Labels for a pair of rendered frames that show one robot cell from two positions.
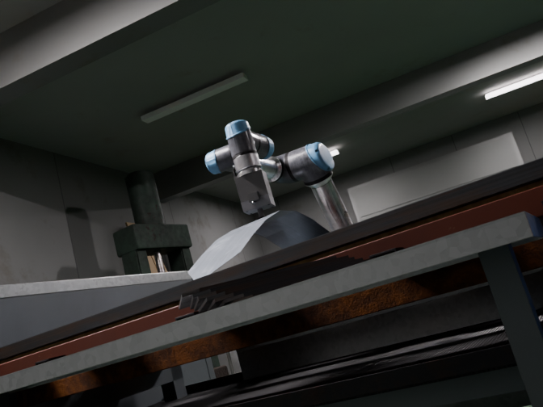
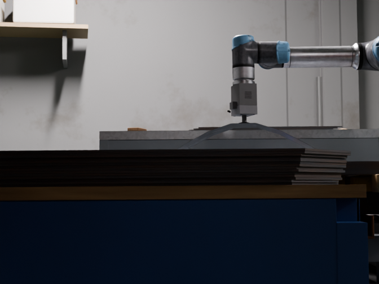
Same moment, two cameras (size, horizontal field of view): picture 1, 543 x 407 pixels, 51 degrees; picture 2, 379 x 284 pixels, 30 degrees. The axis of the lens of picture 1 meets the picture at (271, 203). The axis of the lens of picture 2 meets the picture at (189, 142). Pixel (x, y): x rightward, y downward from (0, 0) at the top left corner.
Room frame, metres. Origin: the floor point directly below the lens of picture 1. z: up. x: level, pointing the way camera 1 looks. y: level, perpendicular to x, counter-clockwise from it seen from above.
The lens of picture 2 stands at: (0.41, -2.01, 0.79)
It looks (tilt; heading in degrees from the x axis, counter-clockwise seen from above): 4 degrees up; 64
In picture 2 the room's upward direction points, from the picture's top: straight up
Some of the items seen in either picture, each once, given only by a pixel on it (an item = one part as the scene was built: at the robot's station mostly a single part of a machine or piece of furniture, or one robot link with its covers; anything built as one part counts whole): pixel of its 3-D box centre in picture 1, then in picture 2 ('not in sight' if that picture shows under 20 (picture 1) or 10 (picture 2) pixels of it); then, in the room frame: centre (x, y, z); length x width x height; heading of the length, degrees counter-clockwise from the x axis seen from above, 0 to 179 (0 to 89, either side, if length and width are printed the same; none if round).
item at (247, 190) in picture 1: (252, 190); (240, 98); (1.61, 0.04, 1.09); 0.10 x 0.09 x 0.16; 170
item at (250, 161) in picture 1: (246, 165); (243, 75); (1.62, 0.04, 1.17); 0.08 x 0.08 x 0.05
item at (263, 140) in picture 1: (252, 148); (272, 53); (1.72, 0.01, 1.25); 0.11 x 0.11 x 0.08; 64
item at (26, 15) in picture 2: not in sight; (45, 11); (1.76, 3.22, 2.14); 0.48 x 0.40 x 0.26; 163
